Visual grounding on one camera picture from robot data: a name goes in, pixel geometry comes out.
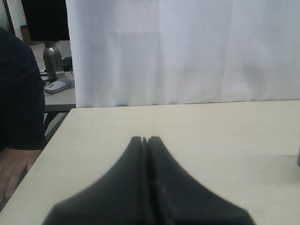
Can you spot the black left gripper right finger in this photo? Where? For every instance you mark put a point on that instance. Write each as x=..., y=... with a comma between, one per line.
x=179, y=199

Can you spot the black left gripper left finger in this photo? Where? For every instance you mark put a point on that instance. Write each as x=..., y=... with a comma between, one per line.
x=119, y=197

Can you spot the steel mug with pellets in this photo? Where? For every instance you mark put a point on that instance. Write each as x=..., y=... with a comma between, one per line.
x=298, y=158

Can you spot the silver metal bottle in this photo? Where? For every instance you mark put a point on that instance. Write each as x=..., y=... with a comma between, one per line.
x=52, y=60

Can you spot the bare person hand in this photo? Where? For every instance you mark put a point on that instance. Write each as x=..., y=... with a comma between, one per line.
x=12, y=164

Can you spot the grey side desk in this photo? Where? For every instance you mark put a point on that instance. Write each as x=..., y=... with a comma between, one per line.
x=58, y=105

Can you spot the grey computer mouse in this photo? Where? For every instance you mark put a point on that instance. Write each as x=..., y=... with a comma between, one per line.
x=58, y=86

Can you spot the person in dark clothing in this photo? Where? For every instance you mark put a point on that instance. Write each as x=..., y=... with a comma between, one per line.
x=22, y=101

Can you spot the black keyboard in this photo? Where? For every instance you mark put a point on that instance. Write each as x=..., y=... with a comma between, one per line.
x=67, y=64

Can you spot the white backdrop curtain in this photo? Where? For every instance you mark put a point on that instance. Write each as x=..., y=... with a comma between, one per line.
x=160, y=52

